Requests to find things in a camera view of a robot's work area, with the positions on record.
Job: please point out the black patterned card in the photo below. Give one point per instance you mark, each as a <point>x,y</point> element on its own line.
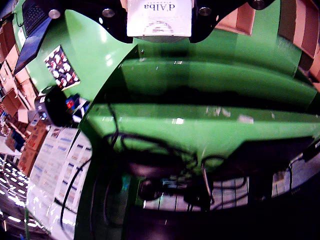
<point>62,67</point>

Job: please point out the red printed cardboard carton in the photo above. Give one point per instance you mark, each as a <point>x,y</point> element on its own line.
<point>32,142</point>

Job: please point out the black rounded device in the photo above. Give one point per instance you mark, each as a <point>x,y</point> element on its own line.
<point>58,107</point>

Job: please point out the green metal rack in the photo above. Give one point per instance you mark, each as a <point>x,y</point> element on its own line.
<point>175,75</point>

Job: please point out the tall white carton box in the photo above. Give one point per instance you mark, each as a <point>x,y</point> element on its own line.
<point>160,22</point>

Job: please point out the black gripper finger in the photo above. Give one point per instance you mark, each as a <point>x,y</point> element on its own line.
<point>115,22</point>
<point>207,20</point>

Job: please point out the black laptop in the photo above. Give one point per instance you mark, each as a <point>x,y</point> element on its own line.
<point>32,47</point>

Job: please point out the printed paper sheet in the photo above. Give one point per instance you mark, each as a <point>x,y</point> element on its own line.
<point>75,160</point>
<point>55,150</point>

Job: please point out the blue red small item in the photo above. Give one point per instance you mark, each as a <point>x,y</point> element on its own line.
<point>72,102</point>

